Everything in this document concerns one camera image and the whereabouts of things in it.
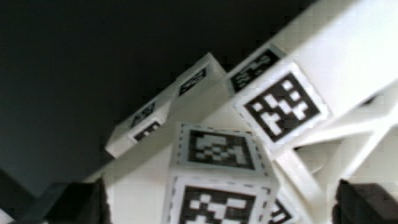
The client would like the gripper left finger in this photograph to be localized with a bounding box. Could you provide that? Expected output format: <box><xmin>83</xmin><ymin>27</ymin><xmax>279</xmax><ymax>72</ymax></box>
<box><xmin>10</xmin><ymin>179</ymin><xmax>112</xmax><ymax>224</ymax></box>

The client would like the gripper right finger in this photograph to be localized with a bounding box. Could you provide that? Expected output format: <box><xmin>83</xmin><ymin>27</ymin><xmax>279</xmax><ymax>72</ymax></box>
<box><xmin>332</xmin><ymin>180</ymin><xmax>398</xmax><ymax>224</ymax></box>

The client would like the white tagged cube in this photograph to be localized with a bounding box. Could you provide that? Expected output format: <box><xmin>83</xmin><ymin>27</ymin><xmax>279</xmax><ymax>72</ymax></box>
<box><xmin>161</xmin><ymin>123</ymin><xmax>279</xmax><ymax>224</ymax></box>

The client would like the white chair leg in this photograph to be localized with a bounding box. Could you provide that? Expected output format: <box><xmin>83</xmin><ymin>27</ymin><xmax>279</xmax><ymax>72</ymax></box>
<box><xmin>105</xmin><ymin>54</ymin><xmax>225</xmax><ymax>157</ymax></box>

